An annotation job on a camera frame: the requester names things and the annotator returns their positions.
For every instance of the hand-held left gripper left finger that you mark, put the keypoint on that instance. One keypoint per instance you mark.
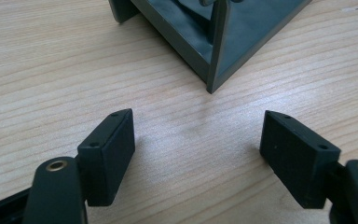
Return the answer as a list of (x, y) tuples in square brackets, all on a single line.
[(105, 161)]

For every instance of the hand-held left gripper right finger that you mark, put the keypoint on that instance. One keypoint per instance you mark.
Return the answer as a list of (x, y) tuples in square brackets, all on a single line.
[(298, 158)]

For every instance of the grey divided organizer box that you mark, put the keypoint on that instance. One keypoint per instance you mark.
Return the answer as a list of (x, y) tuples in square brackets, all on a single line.
[(186, 34)]

